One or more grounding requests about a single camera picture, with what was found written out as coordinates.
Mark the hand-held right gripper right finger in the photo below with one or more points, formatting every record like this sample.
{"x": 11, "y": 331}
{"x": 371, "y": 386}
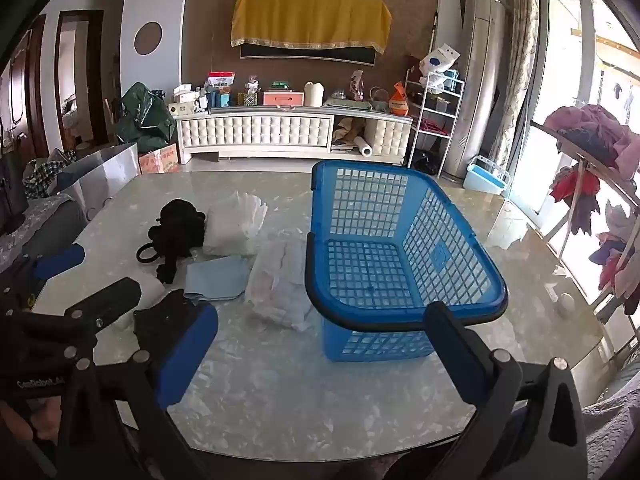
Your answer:
{"x": 452, "y": 347}

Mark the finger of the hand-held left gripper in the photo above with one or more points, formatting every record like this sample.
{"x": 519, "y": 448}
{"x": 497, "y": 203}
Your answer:
{"x": 110, "y": 297}
{"x": 60, "y": 260}

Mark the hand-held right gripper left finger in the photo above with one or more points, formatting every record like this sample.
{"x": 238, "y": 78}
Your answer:
{"x": 187, "y": 345}

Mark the light blue cloth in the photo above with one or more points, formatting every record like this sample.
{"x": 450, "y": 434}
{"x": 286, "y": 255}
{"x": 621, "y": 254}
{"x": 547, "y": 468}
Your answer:
{"x": 217, "y": 277}

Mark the white quilted cloth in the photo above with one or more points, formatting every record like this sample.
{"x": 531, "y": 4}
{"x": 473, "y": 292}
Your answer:
{"x": 280, "y": 285}

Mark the blue plastic basket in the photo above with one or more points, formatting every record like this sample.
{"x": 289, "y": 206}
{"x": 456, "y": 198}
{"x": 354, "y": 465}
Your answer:
{"x": 320, "y": 195}

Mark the black soft bag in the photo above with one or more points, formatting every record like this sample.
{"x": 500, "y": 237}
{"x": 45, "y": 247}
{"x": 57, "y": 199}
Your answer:
{"x": 175, "y": 230}

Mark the person's left hand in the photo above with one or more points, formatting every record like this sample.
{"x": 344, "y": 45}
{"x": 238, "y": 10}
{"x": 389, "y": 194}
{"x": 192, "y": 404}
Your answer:
{"x": 47, "y": 417}

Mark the grey sofa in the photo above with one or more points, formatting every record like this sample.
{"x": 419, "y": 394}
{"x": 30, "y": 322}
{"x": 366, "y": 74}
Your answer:
{"x": 45, "y": 225}

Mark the checked cloth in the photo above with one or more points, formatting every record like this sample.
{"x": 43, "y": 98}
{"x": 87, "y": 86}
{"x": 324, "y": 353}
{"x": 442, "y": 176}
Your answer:
{"x": 40, "y": 180}

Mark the white paper bag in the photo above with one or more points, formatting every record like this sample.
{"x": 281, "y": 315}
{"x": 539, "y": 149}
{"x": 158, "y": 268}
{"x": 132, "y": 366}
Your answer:
{"x": 100, "y": 180}

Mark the white pleated towel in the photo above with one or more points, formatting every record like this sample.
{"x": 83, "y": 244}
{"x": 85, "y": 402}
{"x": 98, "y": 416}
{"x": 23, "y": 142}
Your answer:
{"x": 232, "y": 225}

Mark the cardboard box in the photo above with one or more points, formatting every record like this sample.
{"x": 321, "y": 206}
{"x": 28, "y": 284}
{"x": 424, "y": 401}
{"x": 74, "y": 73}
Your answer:
{"x": 160, "y": 160}

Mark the green plastic bag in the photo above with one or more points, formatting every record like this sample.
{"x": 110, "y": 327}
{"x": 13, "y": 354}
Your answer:
{"x": 142, "y": 115}

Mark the blue and white box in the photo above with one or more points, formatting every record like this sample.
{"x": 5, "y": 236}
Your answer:
{"x": 482, "y": 177}

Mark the hanging mixed garments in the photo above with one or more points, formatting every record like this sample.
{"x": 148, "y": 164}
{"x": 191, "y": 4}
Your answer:
{"x": 620, "y": 265}

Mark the dark red garment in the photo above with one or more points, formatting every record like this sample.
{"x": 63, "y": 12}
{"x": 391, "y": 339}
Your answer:
{"x": 575, "y": 195}

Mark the white metal rack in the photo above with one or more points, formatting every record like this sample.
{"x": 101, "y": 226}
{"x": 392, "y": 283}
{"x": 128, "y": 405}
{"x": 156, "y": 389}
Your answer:
{"x": 434, "y": 132}

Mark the white tufted TV cabinet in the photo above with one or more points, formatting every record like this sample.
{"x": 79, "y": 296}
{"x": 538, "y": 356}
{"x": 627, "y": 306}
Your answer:
{"x": 250, "y": 130}

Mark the white paper roll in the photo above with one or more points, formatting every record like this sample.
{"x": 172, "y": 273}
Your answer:
{"x": 362, "y": 146}

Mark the metal drying rack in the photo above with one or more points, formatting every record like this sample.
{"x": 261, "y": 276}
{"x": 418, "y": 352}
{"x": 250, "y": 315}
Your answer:
{"x": 575, "y": 150}

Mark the orange bottle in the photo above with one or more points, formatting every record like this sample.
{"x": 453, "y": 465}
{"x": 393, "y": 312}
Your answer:
{"x": 399, "y": 102}

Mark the standing air conditioner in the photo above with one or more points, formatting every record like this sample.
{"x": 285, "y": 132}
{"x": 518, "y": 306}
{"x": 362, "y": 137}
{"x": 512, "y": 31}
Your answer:
{"x": 475, "y": 85}

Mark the pink box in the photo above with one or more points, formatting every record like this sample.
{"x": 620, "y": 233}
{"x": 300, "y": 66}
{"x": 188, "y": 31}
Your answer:
{"x": 283, "y": 98}

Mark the pink clothes pile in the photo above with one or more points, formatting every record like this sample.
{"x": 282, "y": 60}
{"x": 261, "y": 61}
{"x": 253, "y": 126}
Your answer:
{"x": 595, "y": 125}

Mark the white printed plastic bag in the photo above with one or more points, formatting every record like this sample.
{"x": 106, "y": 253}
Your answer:
{"x": 440, "y": 60}

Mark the patterned curtain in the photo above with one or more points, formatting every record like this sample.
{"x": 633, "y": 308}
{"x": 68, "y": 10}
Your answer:
{"x": 520, "y": 60}

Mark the black television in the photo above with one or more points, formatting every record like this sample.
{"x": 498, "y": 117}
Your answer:
{"x": 310, "y": 55}

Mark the yellow cover cloth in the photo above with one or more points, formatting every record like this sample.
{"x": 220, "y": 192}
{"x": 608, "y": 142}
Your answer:
{"x": 310, "y": 20}

